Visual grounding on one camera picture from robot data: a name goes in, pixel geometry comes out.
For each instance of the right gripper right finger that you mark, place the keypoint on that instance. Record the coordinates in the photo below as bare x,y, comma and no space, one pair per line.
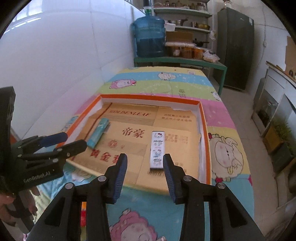
229,220

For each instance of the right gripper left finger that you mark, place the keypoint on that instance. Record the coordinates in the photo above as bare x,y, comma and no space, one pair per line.
62,218

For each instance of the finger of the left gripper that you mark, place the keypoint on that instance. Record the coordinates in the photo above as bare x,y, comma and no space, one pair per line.
63,152
35,143

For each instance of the teal patterned case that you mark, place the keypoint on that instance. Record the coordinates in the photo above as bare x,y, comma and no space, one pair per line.
98,132

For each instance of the Hello Kitty silver case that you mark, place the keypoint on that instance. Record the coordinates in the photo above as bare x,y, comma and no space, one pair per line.
157,149

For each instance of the orange rimmed cardboard tray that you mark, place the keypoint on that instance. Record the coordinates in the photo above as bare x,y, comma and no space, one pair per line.
134,119

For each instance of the colourful cartoon bed sheet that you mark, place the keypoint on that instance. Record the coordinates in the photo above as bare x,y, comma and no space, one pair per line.
228,159

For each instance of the potted green plant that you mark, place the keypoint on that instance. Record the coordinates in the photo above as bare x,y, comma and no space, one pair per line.
278,134

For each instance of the white kitchen counter cabinet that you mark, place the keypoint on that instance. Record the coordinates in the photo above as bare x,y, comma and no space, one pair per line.
274,101

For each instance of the blue water jug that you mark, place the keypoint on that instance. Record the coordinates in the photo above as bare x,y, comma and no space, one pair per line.
149,33

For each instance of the brown cardboard box on shelf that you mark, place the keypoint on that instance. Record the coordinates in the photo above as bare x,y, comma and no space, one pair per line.
179,36

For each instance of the green low table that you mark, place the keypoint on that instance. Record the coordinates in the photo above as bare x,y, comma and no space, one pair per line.
195,62

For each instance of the white storage shelf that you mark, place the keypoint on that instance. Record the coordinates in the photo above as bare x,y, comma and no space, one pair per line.
188,16

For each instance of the dark refrigerator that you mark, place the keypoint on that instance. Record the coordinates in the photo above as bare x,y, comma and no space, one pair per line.
235,46

